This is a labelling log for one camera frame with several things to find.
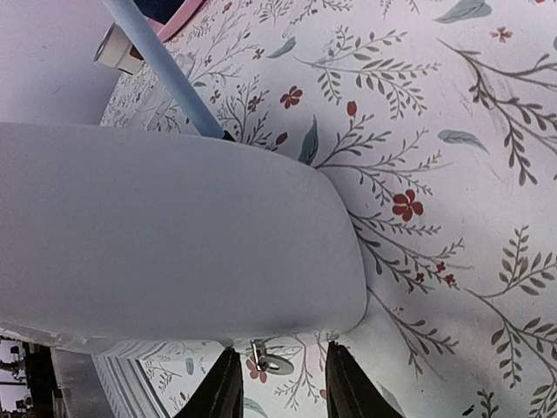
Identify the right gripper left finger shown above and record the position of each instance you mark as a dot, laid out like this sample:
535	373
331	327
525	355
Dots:
221	392

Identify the metronome winding key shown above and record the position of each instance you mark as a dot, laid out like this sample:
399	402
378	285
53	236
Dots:
269	363

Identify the pink plate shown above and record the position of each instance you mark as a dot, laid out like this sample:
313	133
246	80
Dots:
167	18

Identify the white paper cup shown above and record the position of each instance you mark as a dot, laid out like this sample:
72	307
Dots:
116	51

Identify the white metronome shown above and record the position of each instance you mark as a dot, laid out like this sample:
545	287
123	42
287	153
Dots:
111	236

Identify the aluminium front rail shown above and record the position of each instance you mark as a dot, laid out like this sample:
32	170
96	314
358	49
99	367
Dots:
99	386

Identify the floral table mat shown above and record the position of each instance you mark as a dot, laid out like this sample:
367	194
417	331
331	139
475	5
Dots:
436	121

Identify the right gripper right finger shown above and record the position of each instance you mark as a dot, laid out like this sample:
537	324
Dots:
349	392

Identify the white perforated music stand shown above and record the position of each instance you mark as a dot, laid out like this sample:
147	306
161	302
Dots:
129	18

